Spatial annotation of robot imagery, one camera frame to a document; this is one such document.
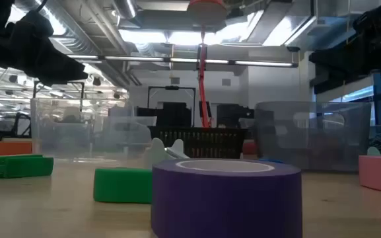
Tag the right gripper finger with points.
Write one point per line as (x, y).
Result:
(348, 59)

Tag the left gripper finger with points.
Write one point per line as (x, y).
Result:
(61, 71)

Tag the orange tape roll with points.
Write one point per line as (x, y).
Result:
(5, 149)

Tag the green tape roll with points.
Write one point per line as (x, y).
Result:
(21, 167)

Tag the light blue staple remover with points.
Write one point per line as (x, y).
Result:
(155, 152)

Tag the blue mini stapler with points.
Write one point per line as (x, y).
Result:
(271, 160)

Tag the green mini stapler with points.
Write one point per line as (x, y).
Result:
(121, 185)

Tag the red tape roll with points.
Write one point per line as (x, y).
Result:
(249, 148)

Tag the purple tape roll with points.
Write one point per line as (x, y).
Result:
(226, 198)

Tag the clear plastic bin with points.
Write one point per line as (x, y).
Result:
(78, 132)

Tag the overhead light bar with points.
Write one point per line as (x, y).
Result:
(137, 59)

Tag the grey translucent plastic bin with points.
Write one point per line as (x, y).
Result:
(309, 139)

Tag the black background equipment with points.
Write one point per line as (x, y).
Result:
(233, 115)
(173, 114)

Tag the red desk lamp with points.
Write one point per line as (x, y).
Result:
(203, 86)

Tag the black slotted plastic basket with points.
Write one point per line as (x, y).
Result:
(203, 142)

